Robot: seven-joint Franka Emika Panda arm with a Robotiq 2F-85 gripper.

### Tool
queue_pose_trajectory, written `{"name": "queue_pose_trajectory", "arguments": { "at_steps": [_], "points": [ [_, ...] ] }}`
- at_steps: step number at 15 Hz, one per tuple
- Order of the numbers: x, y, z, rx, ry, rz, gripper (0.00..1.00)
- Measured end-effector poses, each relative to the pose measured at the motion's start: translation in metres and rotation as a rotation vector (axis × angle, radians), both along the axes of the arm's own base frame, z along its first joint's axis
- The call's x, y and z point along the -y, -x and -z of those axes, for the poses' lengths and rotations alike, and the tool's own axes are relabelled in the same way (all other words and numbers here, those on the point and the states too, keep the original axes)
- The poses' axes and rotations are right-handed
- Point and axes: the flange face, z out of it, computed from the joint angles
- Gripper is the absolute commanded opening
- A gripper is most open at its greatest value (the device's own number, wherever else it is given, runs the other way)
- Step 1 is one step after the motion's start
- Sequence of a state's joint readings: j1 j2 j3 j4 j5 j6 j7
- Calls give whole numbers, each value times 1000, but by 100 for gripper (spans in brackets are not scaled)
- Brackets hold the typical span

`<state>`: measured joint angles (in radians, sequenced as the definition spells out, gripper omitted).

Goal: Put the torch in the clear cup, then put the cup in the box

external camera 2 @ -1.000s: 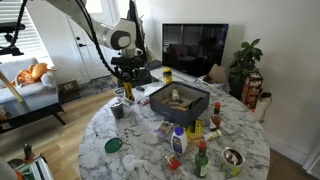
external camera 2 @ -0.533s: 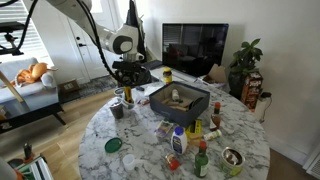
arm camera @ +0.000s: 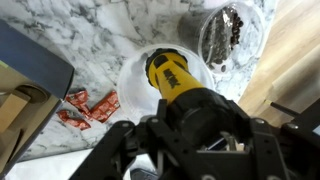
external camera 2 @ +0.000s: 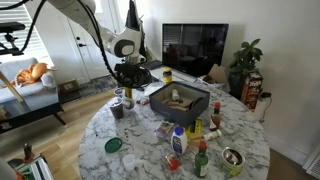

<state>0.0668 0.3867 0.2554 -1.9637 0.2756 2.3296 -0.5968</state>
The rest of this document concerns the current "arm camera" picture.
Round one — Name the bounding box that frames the clear plastic cup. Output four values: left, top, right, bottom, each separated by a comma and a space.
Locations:
116, 43, 216, 124

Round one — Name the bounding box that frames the metal cup with coffee beans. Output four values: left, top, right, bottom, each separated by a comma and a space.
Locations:
176, 1, 266, 74

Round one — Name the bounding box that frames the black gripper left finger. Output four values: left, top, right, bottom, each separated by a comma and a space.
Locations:
68, 98, 171, 180

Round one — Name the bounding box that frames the yellow bottle black cap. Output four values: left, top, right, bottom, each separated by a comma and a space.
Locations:
144, 47, 253, 148

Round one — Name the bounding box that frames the wooden block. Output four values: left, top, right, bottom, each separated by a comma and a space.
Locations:
0, 91, 32, 134

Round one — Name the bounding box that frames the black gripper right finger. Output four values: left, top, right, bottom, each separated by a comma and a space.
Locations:
229, 99, 320, 180

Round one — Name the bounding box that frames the dark blue cardboard box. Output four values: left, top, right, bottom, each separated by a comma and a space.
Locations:
0, 18, 76, 178

